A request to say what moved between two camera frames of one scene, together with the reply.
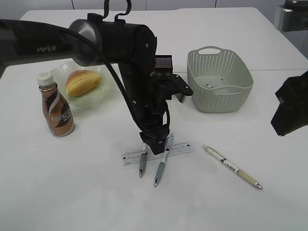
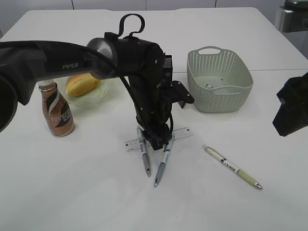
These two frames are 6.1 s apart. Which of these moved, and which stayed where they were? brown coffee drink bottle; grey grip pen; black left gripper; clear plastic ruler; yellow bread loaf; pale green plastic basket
Moved: grey grip pen; clear plastic ruler
Stayed: brown coffee drink bottle; pale green plastic basket; black left gripper; yellow bread loaf
